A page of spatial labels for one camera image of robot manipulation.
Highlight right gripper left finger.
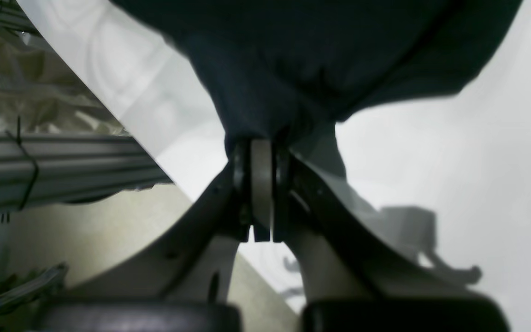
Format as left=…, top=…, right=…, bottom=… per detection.
left=31, top=140, right=264, bottom=332

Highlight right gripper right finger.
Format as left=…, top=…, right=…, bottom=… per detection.
left=262, top=141, right=510, bottom=332

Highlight black t-shirt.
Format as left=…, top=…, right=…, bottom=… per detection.
left=112, top=0, right=522, bottom=171

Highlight grey aluminium frame rails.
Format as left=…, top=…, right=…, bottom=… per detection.
left=0, top=132, right=171, bottom=214

